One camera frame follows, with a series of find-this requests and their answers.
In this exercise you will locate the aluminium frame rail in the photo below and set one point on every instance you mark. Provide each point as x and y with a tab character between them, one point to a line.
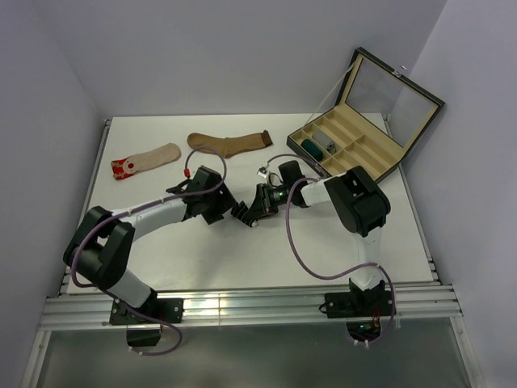
245	307

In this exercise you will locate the black compartment organizer box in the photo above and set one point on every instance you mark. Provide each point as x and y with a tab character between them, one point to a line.
377	119

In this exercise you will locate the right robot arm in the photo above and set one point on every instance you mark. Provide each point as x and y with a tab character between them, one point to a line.
360	204

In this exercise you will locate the green christmas bear sock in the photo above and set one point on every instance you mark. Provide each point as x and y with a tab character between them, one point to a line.
312	149

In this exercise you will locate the beige red reindeer sock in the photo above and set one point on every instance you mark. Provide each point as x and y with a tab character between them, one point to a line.
147	161

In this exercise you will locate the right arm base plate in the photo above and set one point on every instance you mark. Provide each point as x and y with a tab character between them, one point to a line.
349	305

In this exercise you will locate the brown long sock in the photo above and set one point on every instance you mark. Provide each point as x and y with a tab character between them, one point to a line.
227	147

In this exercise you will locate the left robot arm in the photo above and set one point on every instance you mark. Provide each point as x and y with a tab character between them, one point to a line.
101	246

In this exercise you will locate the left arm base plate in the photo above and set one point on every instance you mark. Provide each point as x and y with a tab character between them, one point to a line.
169	310

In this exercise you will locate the grey striped sock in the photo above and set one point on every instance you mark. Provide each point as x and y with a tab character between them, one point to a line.
324	141

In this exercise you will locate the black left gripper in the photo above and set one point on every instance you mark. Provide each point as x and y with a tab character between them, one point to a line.
225	202

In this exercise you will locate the black white striped sock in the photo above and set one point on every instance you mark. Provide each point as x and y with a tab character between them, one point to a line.
244	214

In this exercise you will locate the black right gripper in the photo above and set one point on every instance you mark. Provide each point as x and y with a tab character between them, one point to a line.
262	204

